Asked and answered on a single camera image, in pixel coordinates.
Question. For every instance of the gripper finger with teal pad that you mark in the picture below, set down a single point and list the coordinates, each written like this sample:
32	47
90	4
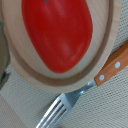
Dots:
4	56

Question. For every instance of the fork with orange handle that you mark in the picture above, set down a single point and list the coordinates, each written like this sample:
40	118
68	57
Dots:
65	101

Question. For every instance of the red toy tomato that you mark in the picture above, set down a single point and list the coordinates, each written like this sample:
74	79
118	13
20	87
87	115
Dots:
60	30

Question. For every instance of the round beige plate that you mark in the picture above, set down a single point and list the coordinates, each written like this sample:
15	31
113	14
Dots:
25	60

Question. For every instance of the white woven placemat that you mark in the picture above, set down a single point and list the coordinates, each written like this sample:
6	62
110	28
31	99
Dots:
22	105

